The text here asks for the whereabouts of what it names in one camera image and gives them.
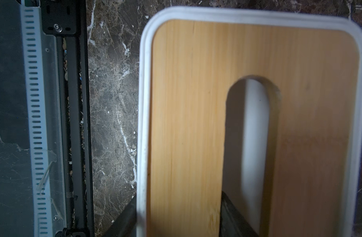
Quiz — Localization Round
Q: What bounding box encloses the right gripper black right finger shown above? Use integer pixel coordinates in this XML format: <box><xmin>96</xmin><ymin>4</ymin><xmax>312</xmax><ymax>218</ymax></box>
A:
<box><xmin>219</xmin><ymin>192</ymin><xmax>258</xmax><ymax>237</ymax></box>

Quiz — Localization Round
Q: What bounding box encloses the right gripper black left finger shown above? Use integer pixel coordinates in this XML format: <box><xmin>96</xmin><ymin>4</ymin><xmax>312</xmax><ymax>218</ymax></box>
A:
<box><xmin>103</xmin><ymin>195</ymin><xmax>136</xmax><ymax>237</ymax></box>

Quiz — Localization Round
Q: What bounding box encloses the wood lid white tissue box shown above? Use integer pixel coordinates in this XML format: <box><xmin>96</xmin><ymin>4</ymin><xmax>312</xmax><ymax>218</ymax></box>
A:
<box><xmin>136</xmin><ymin>7</ymin><xmax>362</xmax><ymax>237</ymax></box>

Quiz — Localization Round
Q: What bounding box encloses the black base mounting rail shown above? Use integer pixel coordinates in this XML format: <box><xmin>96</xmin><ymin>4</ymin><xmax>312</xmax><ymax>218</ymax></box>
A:
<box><xmin>40</xmin><ymin>1</ymin><xmax>95</xmax><ymax>237</ymax></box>

